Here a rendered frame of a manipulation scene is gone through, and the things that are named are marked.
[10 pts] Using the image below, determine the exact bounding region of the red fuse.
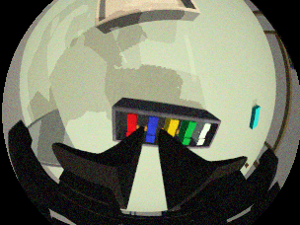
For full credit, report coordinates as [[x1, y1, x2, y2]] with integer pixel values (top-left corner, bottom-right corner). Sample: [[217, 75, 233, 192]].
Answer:
[[126, 112, 138, 137]]

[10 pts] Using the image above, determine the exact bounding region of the yellow fuse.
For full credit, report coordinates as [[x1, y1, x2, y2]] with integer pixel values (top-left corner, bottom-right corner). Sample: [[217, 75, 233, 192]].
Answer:
[[163, 117, 179, 136]]

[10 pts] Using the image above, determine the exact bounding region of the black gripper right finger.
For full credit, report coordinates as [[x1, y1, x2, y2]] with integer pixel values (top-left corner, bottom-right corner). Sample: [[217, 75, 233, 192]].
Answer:
[[158, 129, 248, 211]]

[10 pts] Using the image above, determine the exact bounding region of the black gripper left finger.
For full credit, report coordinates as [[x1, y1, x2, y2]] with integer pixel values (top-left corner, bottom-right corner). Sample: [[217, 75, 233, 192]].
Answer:
[[51, 127, 145, 210]]

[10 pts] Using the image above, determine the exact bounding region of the teal flat block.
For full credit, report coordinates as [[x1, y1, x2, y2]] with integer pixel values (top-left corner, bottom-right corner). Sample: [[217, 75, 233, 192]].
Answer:
[[250, 105, 261, 129]]

